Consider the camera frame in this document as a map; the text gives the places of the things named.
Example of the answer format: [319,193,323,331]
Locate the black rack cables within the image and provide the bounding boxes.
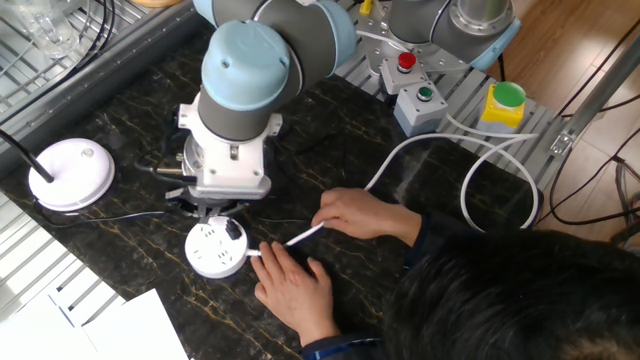
[0,0,117,126]

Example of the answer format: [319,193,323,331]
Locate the clear glass jug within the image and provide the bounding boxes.
[0,0,81,59]

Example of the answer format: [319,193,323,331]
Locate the person's right forearm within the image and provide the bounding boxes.
[402,209,481,271]

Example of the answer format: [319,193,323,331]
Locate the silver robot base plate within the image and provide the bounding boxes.
[339,19,481,91]

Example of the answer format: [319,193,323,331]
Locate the person's head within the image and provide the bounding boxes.
[382,229,640,360]

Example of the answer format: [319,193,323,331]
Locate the white round lamp base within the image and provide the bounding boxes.
[0,128,116,213]

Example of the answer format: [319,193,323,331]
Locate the thick white socket cable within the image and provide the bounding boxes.
[247,29,541,259]

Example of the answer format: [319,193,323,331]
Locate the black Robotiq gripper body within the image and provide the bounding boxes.
[171,195,250,210]

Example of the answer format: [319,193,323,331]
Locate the yellow box green button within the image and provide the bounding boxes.
[474,81,528,135]

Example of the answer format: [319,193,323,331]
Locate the grey green button box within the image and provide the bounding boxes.
[393,81,450,135]

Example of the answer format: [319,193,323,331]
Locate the person's left forearm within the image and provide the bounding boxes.
[299,333,401,360]

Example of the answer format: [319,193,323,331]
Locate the white paper sheet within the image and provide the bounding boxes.
[0,294,96,360]
[82,288,190,360]

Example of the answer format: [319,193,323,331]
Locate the black marble pattern mat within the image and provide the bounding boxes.
[0,24,539,360]

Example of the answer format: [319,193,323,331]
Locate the round white power socket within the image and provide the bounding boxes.
[183,215,250,280]

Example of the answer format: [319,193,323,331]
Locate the black lamp power cord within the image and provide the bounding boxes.
[34,197,311,241]

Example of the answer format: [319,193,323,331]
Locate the person's right hand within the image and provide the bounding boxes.
[310,187,423,248]

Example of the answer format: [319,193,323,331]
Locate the person's left hand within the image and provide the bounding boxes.
[249,240,342,348]

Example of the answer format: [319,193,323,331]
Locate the grey red button box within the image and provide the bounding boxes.
[378,51,429,96]

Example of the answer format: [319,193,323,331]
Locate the aluminium frame bar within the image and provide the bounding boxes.
[548,29,640,157]

